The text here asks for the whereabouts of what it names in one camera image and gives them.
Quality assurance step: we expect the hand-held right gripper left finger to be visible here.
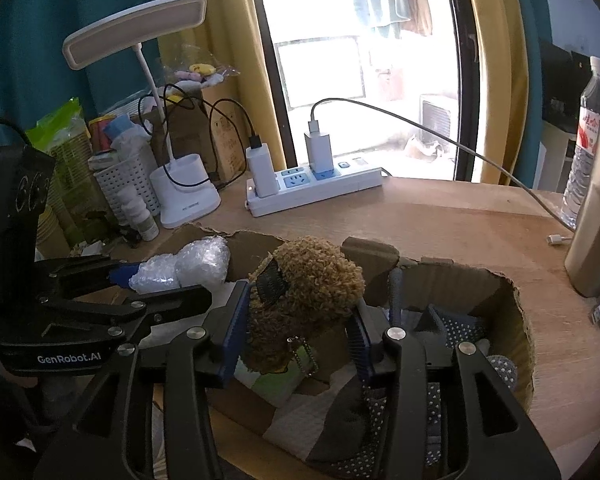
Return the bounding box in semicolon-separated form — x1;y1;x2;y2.
34;280;253;480

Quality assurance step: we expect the white pill bottle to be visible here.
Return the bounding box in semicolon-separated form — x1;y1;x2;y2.
117;185;148;218
137;205;160;242

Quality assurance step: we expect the navy dotted sock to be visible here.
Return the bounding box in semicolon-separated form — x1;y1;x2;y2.
415;305;491;348

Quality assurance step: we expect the bag of plush toys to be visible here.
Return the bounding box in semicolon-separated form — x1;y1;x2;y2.
162;45;241;93

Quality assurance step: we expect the dark grey dotted sock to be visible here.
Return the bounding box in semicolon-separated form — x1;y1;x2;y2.
307;375;396;478

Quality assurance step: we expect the clear water bottle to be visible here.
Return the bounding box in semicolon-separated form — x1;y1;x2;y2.
562;56;600;228

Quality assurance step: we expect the brown plush toy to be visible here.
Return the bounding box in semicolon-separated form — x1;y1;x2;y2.
242;236;367;376

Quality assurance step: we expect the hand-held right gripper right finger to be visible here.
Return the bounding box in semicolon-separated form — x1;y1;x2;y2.
347;305;561;480

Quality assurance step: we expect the teal curtain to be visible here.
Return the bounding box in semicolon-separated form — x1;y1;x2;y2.
0;0;166;146
505;0;553;188

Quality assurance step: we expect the steel tumbler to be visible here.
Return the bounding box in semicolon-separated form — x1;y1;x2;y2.
564;116;600;298

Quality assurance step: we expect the white power strip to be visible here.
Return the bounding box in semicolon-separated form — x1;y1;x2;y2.
244;157;383;218

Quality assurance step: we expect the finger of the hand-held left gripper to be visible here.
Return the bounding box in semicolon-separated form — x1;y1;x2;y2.
45;285;213;356
35;255;141;301

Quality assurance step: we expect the brown cardboard box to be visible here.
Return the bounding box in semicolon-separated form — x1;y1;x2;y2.
152;222;536;466

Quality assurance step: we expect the white desk lamp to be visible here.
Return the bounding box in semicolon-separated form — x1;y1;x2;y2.
62;0;222;229

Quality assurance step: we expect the clear bubble wrap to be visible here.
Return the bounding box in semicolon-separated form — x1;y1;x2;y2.
128;236;231;295

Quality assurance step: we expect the red can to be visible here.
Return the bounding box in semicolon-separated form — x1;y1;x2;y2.
89;116;113;153

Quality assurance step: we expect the black monitor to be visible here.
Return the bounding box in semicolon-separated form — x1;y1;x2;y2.
540;40;593;126

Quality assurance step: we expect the blue bottle cap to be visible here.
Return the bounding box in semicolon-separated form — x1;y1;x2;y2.
102;114;133;151

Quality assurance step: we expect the white charging cable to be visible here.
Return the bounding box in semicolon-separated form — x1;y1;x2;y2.
310;97;576;247

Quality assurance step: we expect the white plastic basket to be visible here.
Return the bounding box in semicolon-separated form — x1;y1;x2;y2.
92;150;160;226

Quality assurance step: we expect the green paper cup pack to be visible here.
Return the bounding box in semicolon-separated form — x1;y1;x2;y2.
25;99;101;246

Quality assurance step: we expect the yellow curtain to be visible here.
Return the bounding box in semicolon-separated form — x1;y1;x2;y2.
460;0;528;186
147;0;286;171

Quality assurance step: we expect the white charger with black cable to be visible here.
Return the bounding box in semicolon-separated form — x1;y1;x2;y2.
246;144;280;198

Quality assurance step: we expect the white waffle cloth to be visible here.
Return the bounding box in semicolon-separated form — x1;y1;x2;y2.
262;380;351;463

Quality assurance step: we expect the white cabinet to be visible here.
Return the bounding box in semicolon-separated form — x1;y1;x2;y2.
540;120;578;191

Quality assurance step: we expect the black charging cable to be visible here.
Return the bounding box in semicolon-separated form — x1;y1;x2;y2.
137;82;261;193

